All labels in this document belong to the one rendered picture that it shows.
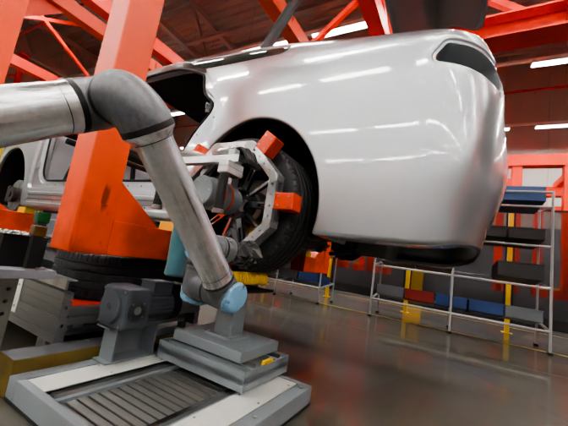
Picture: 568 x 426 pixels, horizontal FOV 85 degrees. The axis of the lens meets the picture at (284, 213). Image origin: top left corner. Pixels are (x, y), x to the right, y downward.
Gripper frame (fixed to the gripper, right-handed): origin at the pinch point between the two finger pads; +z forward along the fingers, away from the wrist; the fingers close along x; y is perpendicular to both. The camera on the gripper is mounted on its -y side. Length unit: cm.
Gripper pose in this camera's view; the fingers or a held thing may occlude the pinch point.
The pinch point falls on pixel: (257, 250)
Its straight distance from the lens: 129.3
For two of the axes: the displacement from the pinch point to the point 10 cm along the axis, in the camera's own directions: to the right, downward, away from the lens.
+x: 7.1, -6.5, -2.5
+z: 4.8, 2.0, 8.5
